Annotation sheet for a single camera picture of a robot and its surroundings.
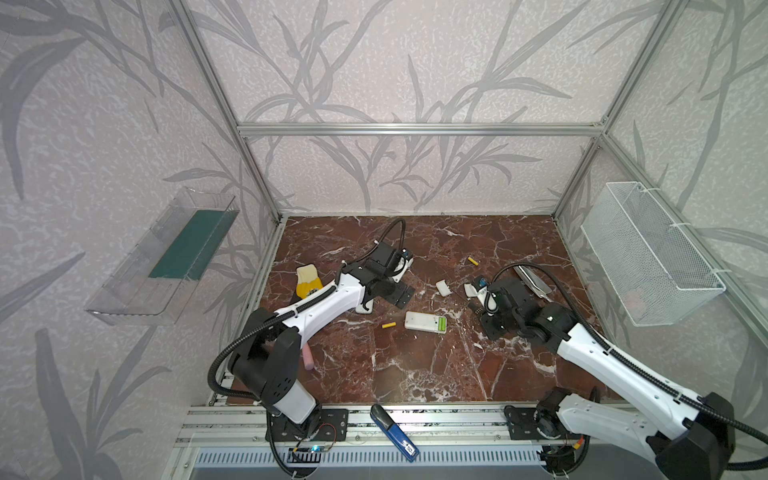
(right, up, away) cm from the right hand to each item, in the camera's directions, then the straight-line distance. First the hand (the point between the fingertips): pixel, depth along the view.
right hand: (483, 305), depth 80 cm
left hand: (-22, +6, +7) cm, 24 cm away
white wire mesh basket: (+32, +12, -17) cm, 38 cm away
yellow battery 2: (+4, +10, +26) cm, 28 cm away
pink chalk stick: (-48, -15, +1) cm, 50 cm away
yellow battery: (-26, -9, +11) cm, 30 cm away
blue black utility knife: (-23, -28, -11) cm, 38 cm away
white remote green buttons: (-15, -8, +12) cm, 21 cm away
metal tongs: (+23, +3, +19) cm, 30 cm away
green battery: (-10, -8, +11) cm, 17 cm away
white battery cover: (-8, +2, +19) cm, 21 cm away
